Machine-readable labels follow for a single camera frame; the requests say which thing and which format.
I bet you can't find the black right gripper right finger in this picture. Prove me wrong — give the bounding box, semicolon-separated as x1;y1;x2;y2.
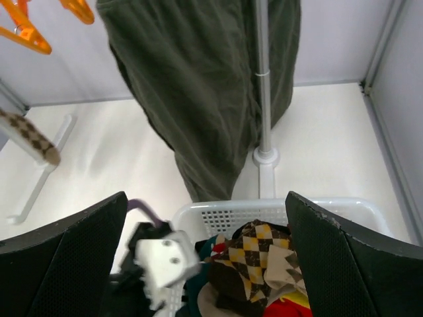
285;192;422;317

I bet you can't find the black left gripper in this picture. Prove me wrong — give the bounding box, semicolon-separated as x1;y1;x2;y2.
108;221;171;316

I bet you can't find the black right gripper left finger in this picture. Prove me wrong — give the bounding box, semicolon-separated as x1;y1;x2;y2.
1;192;128;316

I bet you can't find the brown argyle sock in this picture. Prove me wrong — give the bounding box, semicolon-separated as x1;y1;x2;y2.
264;245;307;295
1;109;61;166
208;219;294;305

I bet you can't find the white round clip hanger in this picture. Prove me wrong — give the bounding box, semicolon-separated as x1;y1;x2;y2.
1;0;95;55

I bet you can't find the beige ribbed sock striped cuff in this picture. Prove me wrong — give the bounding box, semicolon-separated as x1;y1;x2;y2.
197;283;233;317

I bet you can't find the mustard yellow sock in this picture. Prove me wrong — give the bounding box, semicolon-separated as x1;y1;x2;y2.
281;291;310;308

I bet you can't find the teal green sock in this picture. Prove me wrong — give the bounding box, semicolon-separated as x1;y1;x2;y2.
176;236;217;316

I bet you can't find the red santa sock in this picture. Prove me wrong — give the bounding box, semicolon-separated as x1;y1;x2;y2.
216;285;312;316

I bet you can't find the white plastic laundry basket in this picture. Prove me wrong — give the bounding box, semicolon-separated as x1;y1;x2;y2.
150;197;394;317

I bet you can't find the white and steel clothes rack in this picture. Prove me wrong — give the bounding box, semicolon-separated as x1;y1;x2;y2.
7;1;279;225

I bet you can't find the olive green hanging garment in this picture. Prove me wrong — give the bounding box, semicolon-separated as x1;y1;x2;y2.
95;0;303;203

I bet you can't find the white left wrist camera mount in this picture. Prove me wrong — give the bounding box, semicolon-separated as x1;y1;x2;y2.
135;230;199;309

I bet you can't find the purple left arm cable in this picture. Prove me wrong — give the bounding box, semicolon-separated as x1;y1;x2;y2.
127;198;168;229

